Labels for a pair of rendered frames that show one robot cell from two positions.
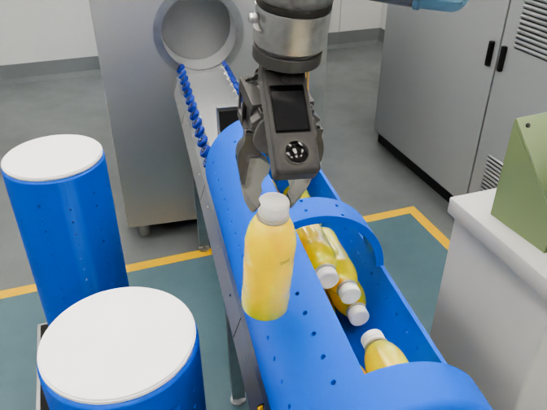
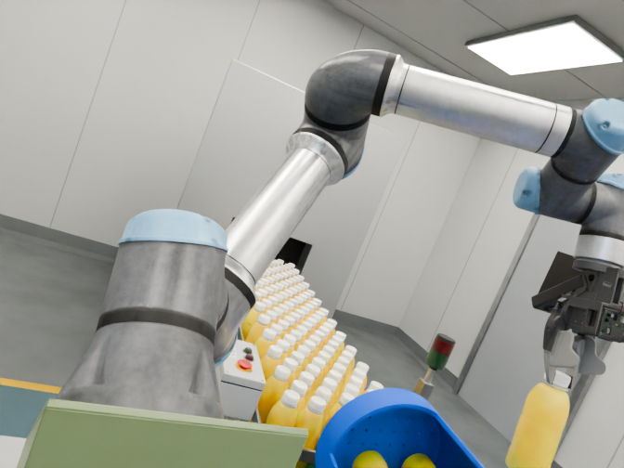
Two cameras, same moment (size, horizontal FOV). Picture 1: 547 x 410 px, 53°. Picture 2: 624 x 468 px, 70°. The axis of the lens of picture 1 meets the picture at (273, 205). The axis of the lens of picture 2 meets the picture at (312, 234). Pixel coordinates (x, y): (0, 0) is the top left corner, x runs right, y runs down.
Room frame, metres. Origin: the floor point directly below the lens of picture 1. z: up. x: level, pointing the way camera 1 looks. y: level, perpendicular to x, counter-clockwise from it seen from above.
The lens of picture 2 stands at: (1.29, -0.53, 1.56)
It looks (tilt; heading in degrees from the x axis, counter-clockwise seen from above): 6 degrees down; 177
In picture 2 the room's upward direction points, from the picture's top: 22 degrees clockwise
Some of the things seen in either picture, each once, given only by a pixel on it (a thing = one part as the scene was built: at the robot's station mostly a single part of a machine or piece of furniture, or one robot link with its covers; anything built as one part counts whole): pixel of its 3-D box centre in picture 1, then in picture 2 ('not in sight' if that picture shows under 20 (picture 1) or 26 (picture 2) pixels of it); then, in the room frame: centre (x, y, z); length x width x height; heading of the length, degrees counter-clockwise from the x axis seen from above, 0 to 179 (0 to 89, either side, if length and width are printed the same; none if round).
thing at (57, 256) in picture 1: (81, 274); not in sight; (1.42, 0.64, 0.59); 0.28 x 0.28 x 0.88
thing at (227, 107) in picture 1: (233, 128); not in sight; (1.67, 0.13, 1.00); 0.10 x 0.04 x 0.15; 104
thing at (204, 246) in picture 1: (199, 198); not in sight; (2.33, 0.37, 0.31); 0.06 x 0.06 x 0.63; 14
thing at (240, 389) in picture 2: not in sight; (234, 374); (0.24, -0.51, 1.05); 0.20 x 0.10 x 0.10; 14
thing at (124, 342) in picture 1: (118, 338); not in sight; (0.71, 0.28, 1.03); 0.28 x 0.28 x 0.01
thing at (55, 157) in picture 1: (53, 156); not in sight; (1.42, 0.64, 1.03); 0.28 x 0.28 x 0.01
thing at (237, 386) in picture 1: (234, 342); not in sight; (1.38, 0.14, 0.31); 0.06 x 0.06 x 0.63; 14
